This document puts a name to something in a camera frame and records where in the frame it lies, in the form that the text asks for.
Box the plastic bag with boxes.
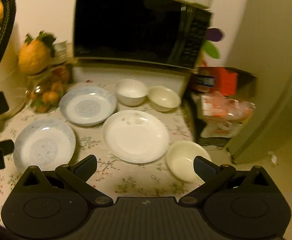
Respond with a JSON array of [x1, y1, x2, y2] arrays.
[[199, 92, 255, 139]]

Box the white ceramic bowl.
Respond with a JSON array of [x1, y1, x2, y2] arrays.
[[116, 79, 148, 107]]

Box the white floral plate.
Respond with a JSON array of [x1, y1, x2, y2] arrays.
[[102, 110, 170, 164]]

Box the large yellow citrus fruit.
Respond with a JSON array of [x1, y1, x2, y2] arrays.
[[18, 30, 56, 75]]

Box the cream bowl by microwave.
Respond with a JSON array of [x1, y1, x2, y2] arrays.
[[147, 86, 182, 112]]

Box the tin can with red label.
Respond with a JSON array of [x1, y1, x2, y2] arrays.
[[50, 41, 67, 66]]

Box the glass jar of kumquats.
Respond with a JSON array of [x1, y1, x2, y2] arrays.
[[26, 63, 70, 113]]

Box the blue patterned plate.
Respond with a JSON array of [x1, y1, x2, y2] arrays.
[[59, 86, 117, 127], [13, 118, 76, 173]]

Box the grey refrigerator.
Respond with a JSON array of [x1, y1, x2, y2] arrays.
[[226, 0, 292, 164]]

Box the black microwave oven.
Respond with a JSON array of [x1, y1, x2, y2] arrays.
[[73, 0, 211, 69]]

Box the red walnut drink box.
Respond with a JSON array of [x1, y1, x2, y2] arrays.
[[192, 67, 238, 96]]

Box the cream bowl near edge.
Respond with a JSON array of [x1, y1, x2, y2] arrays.
[[165, 141, 211, 183]]

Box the white microwave stand shelf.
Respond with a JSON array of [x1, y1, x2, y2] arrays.
[[72, 59, 190, 96]]

